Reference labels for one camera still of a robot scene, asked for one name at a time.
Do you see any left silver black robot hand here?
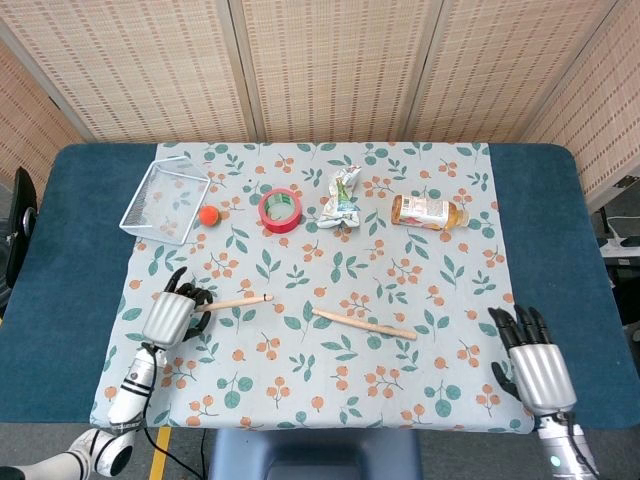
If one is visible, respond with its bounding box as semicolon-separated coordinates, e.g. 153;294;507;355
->
141;266;219;349

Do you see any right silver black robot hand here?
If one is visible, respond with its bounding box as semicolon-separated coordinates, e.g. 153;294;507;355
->
487;304;579;415

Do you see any wooden stick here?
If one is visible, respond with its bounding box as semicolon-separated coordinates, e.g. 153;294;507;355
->
311;308;418;342
193;294;276;313

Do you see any floral patterned tablecloth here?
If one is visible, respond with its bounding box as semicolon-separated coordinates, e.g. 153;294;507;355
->
89;141;537;434

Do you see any red tape roll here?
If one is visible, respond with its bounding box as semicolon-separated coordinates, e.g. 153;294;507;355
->
257;188;304;235

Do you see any black office chair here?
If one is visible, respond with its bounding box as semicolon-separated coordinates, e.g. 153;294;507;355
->
0;166;39;321

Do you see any orange drink plastic bottle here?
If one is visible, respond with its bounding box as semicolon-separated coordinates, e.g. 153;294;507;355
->
390;194;471;232

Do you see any crumpled snack wrapper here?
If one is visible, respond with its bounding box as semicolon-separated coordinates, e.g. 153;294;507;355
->
316;164;363;230

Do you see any woven bamboo folding screen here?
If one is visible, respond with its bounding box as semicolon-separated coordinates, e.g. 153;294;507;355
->
0;0;640;216

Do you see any white wire mesh basket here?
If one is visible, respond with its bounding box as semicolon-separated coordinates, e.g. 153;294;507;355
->
118;156;212;247

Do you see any black cable on floor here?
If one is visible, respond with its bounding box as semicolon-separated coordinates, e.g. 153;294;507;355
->
142;428;214;480

